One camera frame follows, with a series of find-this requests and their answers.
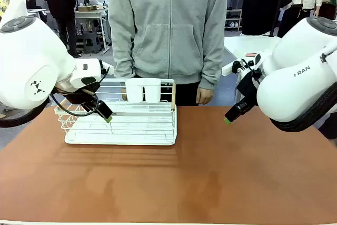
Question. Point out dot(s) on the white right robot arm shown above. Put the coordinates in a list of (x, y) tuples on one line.
[(295, 90)]

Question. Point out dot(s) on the small pink bar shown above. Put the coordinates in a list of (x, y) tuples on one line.
[(250, 54)]

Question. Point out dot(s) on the person's right forearm grey sleeve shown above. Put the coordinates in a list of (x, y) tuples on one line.
[(119, 51)]

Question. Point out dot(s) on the seated person in black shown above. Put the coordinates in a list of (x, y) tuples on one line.
[(33, 3)]

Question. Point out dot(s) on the person's right hand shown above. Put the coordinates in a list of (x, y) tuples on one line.
[(123, 93)]

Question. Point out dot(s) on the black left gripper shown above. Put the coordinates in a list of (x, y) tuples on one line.
[(76, 98)]

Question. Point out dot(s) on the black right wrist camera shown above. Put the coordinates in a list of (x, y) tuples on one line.
[(246, 67)]

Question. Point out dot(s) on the person in dark clothes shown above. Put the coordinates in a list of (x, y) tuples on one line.
[(329, 127)]

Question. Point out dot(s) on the person's left forearm grey sleeve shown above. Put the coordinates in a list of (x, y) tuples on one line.
[(214, 56)]

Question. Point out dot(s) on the large white side table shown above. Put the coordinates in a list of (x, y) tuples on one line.
[(245, 44)]

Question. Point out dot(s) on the white double cutlery holder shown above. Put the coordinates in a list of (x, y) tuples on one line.
[(142, 90)]

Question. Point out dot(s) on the man in black jacket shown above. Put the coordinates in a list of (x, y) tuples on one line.
[(61, 3)]

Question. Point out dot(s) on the brown cardboard box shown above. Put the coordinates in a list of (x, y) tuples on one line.
[(87, 8)]

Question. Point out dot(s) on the hanging dark coat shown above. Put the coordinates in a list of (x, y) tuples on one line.
[(260, 3)]

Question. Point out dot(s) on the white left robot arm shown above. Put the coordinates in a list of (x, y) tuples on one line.
[(31, 59)]

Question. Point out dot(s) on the white background desk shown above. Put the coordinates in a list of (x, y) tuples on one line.
[(90, 15)]

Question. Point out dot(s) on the grey step stool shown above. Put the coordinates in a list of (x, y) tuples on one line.
[(91, 41)]

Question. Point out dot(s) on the white shoe rack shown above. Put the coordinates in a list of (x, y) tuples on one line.
[(233, 19)]

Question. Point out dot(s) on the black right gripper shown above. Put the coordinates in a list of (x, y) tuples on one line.
[(250, 92)]

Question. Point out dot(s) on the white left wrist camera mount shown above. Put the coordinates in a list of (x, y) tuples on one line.
[(107, 67)]

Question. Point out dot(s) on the person in grey hoodie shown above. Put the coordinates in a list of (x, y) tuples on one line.
[(168, 24)]

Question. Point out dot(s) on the person's left hand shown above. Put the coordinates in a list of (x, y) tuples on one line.
[(204, 96)]

